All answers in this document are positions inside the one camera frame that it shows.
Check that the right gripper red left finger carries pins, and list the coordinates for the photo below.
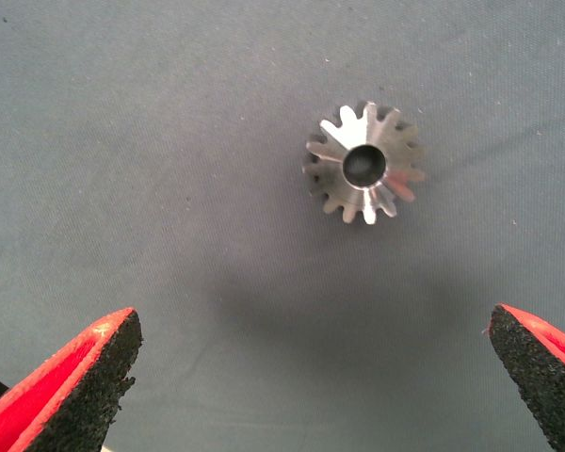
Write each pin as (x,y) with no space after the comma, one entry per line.
(52,409)

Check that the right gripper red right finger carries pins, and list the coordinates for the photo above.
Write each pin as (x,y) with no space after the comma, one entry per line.
(546,376)

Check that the small steel planetary gear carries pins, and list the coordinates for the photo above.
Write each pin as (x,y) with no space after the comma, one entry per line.
(395,183)

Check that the dark grey table cloth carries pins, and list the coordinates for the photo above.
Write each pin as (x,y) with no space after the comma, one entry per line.
(122,141)

